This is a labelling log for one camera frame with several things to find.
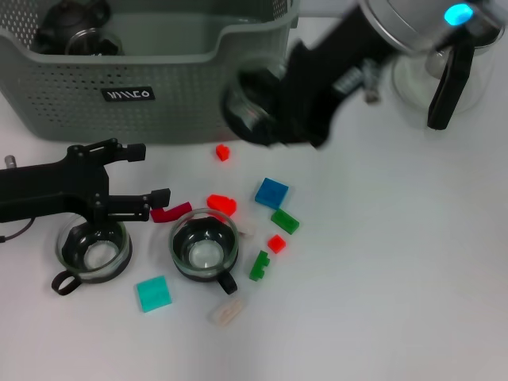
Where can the silver straight connector plug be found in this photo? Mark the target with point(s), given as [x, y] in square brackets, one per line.
[10, 161]

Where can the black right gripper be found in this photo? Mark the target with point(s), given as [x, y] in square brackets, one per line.
[317, 87]

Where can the small white block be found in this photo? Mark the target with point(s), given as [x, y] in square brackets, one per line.
[248, 231]

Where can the small red square block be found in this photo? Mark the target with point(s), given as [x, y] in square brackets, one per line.
[276, 243]

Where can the large translucent white block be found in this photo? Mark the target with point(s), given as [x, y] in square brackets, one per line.
[225, 312]

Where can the teal ridged block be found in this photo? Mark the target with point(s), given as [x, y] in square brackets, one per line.
[154, 294]

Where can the small red notched block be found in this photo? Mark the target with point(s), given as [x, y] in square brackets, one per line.
[223, 152]

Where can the glass teacup with black base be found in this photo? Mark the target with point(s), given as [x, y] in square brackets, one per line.
[248, 107]
[204, 254]
[93, 258]
[95, 44]

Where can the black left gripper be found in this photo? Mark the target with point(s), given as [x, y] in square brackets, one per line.
[47, 190]

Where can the grey-green perforated storage bin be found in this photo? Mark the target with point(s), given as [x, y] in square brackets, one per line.
[178, 99]

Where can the blue square flat block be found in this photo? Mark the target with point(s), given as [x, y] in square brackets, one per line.
[272, 193]

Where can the dark red curved block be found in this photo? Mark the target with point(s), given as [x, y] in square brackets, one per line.
[174, 212]

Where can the dark brown clay teapot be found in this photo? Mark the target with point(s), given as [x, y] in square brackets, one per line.
[63, 24]

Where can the green rectangular flat block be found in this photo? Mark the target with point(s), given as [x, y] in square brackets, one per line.
[285, 221]

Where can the green stepped block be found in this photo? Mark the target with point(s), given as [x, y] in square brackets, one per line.
[260, 266]

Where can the red-orange sloped block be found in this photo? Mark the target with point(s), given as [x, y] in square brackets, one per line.
[222, 203]

